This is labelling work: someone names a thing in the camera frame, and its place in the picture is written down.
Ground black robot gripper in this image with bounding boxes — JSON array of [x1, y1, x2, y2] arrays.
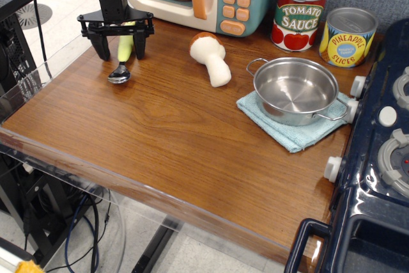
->
[[77, 0, 155, 61]]

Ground spoon with yellow-green handle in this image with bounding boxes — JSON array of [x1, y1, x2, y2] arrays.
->
[[108, 35, 134, 84]]

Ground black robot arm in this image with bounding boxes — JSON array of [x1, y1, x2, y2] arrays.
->
[[77, 0, 155, 61]]

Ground plush mushroom toy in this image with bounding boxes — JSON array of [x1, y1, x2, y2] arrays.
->
[[189, 32, 231, 88]]

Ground round floor vent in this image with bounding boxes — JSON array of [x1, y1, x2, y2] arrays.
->
[[16, 3, 52, 30]]

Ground stainless steel pot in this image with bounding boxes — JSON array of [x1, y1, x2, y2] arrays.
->
[[246, 57, 349, 126]]

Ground tomato sauce can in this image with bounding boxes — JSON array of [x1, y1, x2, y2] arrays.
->
[[271, 0, 327, 52]]

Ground light blue folded cloth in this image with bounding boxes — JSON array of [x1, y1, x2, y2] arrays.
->
[[236, 91, 347, 153]]

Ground black table leg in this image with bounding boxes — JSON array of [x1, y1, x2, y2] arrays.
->
[[131, 226, 174, 273]]

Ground pineapple slices can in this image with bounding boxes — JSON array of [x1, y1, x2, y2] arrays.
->
[[319, 7, 378, 68]]

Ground dark blue toy stove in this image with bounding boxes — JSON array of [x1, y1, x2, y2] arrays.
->
[[285, 19, 408, 272]]

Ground blue cable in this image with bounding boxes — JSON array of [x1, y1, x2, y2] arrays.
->
[[65, 194, 100, 273]]

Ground black cable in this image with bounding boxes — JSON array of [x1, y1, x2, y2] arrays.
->
[[44, 189, 112, 273]]

